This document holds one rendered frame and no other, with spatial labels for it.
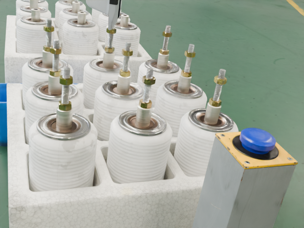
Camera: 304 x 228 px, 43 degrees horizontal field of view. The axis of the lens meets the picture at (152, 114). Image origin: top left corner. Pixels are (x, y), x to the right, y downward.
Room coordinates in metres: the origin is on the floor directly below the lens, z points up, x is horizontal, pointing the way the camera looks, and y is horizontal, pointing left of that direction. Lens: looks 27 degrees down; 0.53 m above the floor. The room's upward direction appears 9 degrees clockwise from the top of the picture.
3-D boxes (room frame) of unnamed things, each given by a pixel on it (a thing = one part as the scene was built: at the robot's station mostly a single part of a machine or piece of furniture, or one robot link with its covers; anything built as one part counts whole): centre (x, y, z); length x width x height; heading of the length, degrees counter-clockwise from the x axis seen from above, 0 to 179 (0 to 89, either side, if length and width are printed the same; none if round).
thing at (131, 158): (0.52, 0.01, 0.16); 0.10 x 0.10 x 0.18
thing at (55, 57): (0.58, 0.17, 0.30); 0.01 x 0.01 x 0.08
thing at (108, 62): (0.73, 0.10, 0.26); 0.02 x 0.02 x 0.03
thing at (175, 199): (0.62, 0.06, 0.09); 0.39 x 0.39 x 0.18; 23
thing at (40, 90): (0.58, 0.17, 0.25); 0.08 x 0.08 x 0.01
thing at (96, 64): (0.73, 0.10, 0.25); 0.08 x 0.08 x 0.01
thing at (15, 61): (1.13, 0.27, 0.09); 0.39 x 0.39 x 0.18; 22
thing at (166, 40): (0.78, 0.00, 0.30); 0.01 x 0.01 x 0.08
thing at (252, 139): (0.39, -0.12, 0.32); 0.04 x 0.04 x 0.02
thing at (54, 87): (0.58, 0.17, 0.26); 0.02 x 0.02 x 0.03
